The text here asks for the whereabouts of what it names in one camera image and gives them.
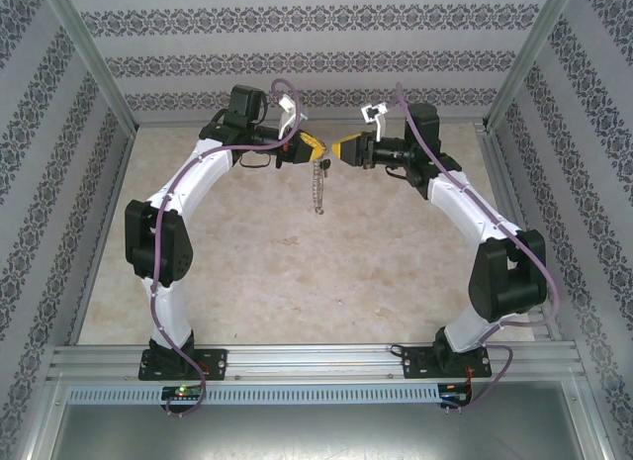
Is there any aluminium mounting rail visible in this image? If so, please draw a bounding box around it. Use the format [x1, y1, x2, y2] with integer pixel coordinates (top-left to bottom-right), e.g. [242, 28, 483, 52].
[46, 343, 583, 382]

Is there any left small circuit board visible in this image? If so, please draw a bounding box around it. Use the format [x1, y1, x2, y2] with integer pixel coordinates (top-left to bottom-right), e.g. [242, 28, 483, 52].
[161, 385, 204, 401]

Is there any aluminium frame post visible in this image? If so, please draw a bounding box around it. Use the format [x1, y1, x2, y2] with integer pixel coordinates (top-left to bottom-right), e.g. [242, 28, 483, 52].
[482, 0, 580, 133]
[42, 0, 139, 130]

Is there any left aluminium frame post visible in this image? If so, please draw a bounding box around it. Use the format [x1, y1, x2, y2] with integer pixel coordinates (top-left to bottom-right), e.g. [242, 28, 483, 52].
[42, 0, 139, 130]

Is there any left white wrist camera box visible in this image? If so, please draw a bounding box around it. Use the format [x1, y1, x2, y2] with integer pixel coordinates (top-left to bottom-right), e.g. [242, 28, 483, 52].
[276, 94, 308, 139]

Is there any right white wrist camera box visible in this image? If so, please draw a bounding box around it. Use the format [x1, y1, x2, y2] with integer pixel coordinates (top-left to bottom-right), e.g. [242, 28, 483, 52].
[360, 101, 390, 142]

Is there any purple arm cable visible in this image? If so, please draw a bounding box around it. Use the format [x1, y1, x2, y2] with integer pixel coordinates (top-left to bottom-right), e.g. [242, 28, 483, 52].
[150, 78, 304, 419]
[395, 81, 561, 416]

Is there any grey metal sheet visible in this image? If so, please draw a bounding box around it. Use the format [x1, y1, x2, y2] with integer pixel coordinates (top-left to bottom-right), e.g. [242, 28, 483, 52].
[48, 403, 585, 460]

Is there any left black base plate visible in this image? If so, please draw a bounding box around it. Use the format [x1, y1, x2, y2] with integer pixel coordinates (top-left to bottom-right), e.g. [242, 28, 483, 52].
[136, 347, 229, 382]

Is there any slotted grey cable duct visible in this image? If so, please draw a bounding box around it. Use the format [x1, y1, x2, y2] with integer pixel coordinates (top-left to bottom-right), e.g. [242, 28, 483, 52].
[65, 383, 441, 405]

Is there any aluminium side rail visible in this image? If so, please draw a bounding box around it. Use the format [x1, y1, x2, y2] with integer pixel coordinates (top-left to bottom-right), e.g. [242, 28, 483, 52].
[68, 128, 137, 345]
[477, 123, 563, 340]

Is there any aluminium back rail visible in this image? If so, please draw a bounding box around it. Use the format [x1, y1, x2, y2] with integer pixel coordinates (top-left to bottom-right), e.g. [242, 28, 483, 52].
[133, 116, 491, 128]

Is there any right aluminium side rail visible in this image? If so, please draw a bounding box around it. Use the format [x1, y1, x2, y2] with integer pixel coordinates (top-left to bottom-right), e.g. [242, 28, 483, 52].
[477, 123, 563, 340]

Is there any left aluminium side rail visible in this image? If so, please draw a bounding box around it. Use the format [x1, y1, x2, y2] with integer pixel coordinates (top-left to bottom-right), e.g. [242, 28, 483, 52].
[68, 128, 137, 345]

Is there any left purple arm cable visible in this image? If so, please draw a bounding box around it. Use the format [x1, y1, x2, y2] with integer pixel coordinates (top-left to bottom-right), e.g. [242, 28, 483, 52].
[150, 78, 304, 419]

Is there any right aluminium frame post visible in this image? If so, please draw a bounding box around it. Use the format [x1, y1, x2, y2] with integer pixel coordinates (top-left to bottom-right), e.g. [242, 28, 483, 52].
[482, 0, 580, 133]

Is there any large metal keyring with rings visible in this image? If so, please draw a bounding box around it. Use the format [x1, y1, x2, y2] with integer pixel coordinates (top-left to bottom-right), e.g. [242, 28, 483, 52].
[310, 150, 331, 217]

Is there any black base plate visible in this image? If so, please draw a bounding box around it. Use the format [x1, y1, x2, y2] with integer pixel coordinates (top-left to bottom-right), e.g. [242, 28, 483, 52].
[136, 347, 229, 382]
[400, 344, 494, 381]

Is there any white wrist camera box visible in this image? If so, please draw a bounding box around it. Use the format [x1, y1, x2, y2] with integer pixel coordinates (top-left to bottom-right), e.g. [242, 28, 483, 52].
[360, 101, 390, 142]
[276, 94, 308, 139]

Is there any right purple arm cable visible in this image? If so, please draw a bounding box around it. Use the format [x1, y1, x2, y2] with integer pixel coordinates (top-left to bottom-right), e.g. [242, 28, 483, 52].
[395, 81, 561, 416]

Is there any right small circuit board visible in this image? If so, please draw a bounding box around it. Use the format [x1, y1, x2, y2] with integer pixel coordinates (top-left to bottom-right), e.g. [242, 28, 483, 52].
[439, 383, 474, 405]

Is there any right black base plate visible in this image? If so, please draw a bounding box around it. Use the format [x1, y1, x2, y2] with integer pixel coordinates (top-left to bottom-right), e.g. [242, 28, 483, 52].
[400, 344, 494, 381]

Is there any small circuit board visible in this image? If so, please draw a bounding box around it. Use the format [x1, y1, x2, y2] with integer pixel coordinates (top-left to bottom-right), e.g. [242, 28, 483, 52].
[161, 385, 204, 401]
[439, 383, 474, 405]

